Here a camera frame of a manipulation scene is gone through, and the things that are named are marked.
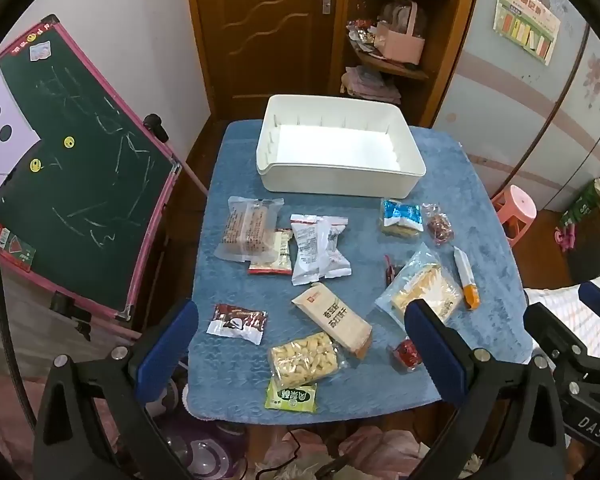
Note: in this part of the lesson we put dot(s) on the orange white stick packet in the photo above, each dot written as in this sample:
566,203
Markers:
466,275

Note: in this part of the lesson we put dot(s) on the pile of shiny wrappers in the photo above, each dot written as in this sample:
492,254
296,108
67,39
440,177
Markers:
360,35

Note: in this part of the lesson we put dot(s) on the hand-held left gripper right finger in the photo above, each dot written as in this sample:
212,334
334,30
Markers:
435,355

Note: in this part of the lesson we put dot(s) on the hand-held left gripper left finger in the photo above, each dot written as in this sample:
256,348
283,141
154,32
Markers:
167,345

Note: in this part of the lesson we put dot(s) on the green snack packet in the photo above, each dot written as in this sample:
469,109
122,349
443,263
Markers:
290,397

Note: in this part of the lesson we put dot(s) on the small dark red packet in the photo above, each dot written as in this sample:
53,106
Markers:
390,275

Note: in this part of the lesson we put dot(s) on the pink cloth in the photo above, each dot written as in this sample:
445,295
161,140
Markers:
370,452

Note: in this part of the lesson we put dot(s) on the red round candy packet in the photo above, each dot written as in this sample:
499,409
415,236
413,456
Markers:
405,352

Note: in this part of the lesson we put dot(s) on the clear yellow cracker packet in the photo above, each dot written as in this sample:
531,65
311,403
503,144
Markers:
420,280

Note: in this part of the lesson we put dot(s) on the clear pack brown biscuits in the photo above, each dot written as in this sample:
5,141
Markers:
247,230

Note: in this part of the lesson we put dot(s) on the blue table mat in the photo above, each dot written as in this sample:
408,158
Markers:
355,210

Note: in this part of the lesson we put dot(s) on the purple round appliance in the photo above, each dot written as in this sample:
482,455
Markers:
205,455

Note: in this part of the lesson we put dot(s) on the clear yellow puffs packet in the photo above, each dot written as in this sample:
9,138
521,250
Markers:
302,360

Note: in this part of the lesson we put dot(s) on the folded pink clothes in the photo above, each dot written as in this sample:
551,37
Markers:
370,85

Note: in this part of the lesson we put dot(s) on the dark red brown packet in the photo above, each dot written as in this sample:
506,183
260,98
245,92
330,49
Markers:
240,322

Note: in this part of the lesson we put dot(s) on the wooden door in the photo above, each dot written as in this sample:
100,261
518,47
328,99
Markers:
260,60

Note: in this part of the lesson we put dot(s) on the wooden shelf unit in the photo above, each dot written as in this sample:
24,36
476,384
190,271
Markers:
445,35

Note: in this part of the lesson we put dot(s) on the white sliding wardrobe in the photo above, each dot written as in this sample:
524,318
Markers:
530,125

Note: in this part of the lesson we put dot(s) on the white plastic bin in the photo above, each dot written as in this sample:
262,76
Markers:
330,145

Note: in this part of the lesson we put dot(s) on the pink basket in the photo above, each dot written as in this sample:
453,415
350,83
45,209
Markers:
400,42

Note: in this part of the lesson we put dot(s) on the wall poster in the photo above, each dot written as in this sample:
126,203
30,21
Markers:
525,15

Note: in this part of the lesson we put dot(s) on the pink toy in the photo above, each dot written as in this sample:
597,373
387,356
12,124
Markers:
565,239

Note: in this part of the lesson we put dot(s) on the white crinkled snack packet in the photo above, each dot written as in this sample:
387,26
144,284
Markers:
312,255

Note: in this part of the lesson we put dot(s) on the pink framed chalkboard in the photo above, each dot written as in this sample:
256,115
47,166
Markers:
80,160

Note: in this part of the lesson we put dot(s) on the white board black dots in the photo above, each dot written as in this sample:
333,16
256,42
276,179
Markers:
0,125

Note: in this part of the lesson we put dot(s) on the small clear red packet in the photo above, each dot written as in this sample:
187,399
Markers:
439,227

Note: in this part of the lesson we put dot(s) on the beige cracker packet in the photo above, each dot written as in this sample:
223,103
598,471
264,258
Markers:
330,315

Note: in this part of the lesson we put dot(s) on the pink plastic stool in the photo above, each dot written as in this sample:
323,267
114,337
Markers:
515,205

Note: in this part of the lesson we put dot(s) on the blue white snack packet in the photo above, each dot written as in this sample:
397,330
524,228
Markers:
400,215

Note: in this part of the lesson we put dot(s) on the green bag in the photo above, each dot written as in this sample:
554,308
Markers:
580,205

